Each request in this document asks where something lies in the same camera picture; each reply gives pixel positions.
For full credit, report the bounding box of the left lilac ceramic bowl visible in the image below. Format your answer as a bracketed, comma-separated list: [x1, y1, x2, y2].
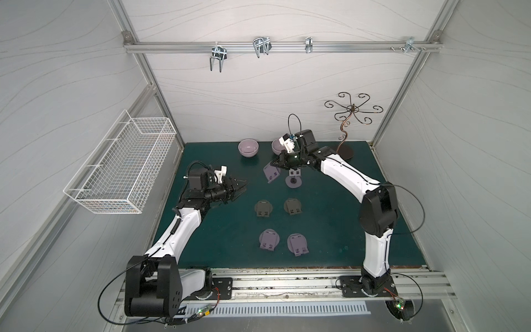
[238, 138, 259, 159]

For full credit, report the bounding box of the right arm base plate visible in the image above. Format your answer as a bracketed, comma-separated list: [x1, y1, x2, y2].
[335, 274, 398, 298]

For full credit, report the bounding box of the brown metal jewelry tree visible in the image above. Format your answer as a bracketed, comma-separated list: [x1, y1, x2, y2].
[324, 91, 384, 161]

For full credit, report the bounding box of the left black cable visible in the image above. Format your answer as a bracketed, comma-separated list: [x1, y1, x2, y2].
[97, 265, 167, 326]

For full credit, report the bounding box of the purple phone stand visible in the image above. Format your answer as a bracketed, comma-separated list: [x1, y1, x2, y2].
[285, 168, 302, 189]
[263, 164, 282, 183]
[259, 229, 280, 251]
[287, 233, 309, 257]

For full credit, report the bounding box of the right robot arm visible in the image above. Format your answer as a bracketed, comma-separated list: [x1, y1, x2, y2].
[218, 145, 398, 296]

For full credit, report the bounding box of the white wire basket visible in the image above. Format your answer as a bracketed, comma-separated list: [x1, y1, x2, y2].
[63, 110, 176, 214]

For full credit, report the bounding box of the white vent strip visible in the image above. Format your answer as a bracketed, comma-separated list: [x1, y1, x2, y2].
[178, 302, 371, 320]

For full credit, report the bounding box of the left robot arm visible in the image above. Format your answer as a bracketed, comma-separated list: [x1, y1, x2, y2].
[124, 162, 247, 318]

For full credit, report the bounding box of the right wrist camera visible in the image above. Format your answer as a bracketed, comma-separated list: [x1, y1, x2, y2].
[279, 134, 298, 154]

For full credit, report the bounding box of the dark grey phone stand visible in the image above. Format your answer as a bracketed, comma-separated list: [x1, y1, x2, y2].
[283, 198, 302, 215]
[254, 200, 273, 218]

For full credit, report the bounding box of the right lilac ceramic bowl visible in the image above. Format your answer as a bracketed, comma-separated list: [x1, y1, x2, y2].
[271, 138, 286, 155]

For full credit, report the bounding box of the metal hook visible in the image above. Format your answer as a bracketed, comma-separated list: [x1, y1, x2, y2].
[253, 36, 272, 58]
[210, 45, 228, 73]
[390, 37, 427, 54]
[305, 37, 313, 54]

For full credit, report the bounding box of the right black cable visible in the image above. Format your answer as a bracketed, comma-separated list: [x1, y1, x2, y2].
[379, 182, 427, 235]

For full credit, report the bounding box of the right metal hook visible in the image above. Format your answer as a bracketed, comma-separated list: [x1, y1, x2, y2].
[390, 37, 427, 54]

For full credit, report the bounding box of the horizontal aluminium rail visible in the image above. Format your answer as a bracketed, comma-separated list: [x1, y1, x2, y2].
[124, 32, 443, 55]

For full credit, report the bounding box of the right dark grey phone stand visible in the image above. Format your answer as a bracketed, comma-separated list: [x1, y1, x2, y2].
[283, 198, 302, 215]

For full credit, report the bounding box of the left dark grey phone stand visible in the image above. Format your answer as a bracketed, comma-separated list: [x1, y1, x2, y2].
[254, 200, 273, 218]

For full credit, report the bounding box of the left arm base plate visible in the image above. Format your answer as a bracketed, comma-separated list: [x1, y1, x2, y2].
[185, 277, 234, 301]

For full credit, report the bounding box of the black cable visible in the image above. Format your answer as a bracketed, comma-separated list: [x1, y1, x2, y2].
[97, 265, 167, 326]
[379, 182, 427, 235]

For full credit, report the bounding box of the lilac ceramic bowl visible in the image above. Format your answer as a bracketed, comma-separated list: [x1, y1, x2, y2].
[271, 138, 286, 155]
[238, 138, 259, 159]

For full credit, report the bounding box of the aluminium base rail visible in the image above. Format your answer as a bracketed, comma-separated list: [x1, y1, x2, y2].
[115, 267, 457, 302]

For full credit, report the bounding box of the left metal hook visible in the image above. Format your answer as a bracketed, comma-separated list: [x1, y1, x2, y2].
[210, 45, 228, 73]

